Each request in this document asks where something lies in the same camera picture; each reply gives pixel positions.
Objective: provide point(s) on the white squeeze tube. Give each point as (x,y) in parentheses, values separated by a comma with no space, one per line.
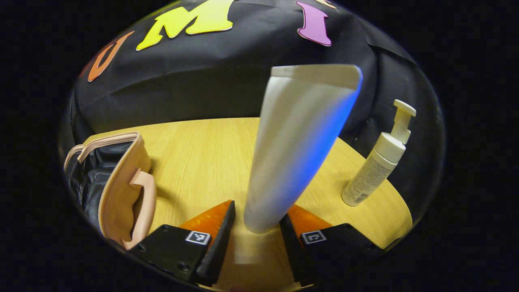
(292,154)

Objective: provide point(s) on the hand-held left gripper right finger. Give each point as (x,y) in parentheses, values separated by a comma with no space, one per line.
(290,247)

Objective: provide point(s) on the white pump bottle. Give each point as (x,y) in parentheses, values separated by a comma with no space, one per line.
(377,166)

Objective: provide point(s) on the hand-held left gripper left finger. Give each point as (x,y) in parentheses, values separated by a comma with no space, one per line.
(221,243)

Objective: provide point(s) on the pink beige suitcase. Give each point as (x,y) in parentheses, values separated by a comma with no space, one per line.
(121,190)

